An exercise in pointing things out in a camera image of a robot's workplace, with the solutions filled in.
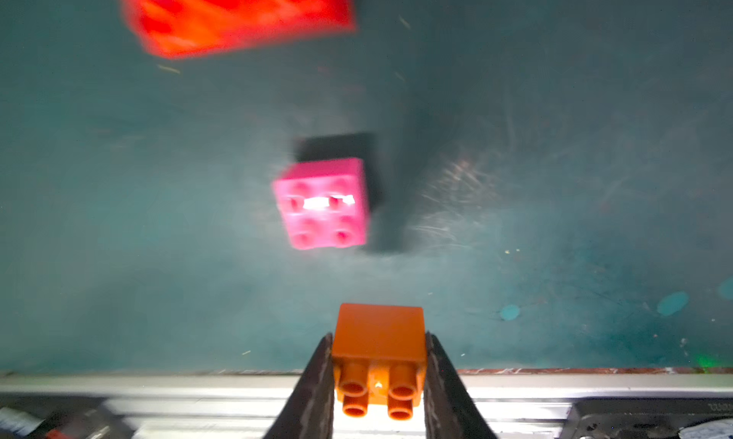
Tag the green table mat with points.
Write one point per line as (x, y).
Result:
(550, 180)

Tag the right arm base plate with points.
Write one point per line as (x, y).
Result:
(649, 418)

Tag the long red brick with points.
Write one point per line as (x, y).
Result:
(186, 28)

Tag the orange brick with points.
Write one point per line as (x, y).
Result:
(379, 355)

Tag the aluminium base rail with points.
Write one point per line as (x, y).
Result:
(516, 405)

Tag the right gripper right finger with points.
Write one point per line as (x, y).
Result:
(450, 412)

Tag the pink brick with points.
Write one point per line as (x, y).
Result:
(324, 204)

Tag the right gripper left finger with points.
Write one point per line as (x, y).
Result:
(309, 411)

